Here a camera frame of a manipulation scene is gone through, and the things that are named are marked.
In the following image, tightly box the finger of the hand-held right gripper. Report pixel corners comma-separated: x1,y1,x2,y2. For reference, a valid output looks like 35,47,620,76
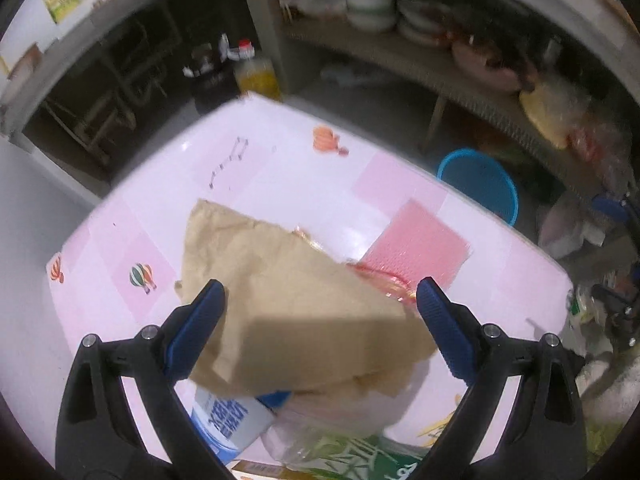
592,282,640,356
591,199,630,222

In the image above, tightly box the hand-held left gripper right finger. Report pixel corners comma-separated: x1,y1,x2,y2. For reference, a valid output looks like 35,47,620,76
416,276,587,480

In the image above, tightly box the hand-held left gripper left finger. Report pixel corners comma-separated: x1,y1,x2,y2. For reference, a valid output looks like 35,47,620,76
54,279,228,480

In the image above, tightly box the brown paper bag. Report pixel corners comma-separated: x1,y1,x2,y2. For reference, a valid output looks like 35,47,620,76
174,199,438,397

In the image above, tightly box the blue plastic basin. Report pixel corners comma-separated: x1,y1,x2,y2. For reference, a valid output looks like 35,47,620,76
437,148,519,226

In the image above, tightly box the white crumpled bag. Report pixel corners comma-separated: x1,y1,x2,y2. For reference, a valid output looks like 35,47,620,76
537,205,596,261

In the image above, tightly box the red snack wrapper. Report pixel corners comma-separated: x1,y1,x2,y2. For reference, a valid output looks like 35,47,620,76
292,227,418,306

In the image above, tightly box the pink bubble wrap sheet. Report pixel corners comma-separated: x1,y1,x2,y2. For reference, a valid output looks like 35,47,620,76
357,199,472,291

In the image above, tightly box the white blue milk carton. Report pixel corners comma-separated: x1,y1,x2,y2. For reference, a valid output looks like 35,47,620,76
191,386,293,466

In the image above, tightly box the yellow plastic bag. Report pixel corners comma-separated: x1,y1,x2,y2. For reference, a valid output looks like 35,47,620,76
519,80,591,150

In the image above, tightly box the clear plastic bag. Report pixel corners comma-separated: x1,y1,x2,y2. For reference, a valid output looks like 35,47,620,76
260,360,431,466

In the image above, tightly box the green white packet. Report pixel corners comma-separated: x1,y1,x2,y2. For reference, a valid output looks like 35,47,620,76
300,432,431,480

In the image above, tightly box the pink basin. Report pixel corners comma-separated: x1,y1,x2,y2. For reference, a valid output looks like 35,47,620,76
451,40,531,92

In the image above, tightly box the black pot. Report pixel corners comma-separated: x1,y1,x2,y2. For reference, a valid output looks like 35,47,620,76
182,45,241,116

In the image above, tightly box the yellow oil bottle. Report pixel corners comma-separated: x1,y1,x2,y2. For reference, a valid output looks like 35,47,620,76
234,39,282,102

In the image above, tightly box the wooden stool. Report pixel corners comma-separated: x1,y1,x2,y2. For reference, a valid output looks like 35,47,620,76
42,10,181,161

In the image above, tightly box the wooden shelf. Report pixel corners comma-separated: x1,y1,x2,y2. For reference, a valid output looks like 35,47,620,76
282,20,601,201

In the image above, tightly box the stack of white plates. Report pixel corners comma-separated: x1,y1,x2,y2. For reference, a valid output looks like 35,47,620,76
397,0,453,48

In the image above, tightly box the stack of white bowls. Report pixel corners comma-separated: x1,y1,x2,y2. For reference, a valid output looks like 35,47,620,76
345,0,397,31

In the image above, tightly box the grey concrete counter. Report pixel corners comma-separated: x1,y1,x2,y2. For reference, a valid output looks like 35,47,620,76
0,0,640,136

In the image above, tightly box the yellow green packet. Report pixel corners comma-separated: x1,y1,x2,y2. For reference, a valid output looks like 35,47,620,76
44,0,81,23

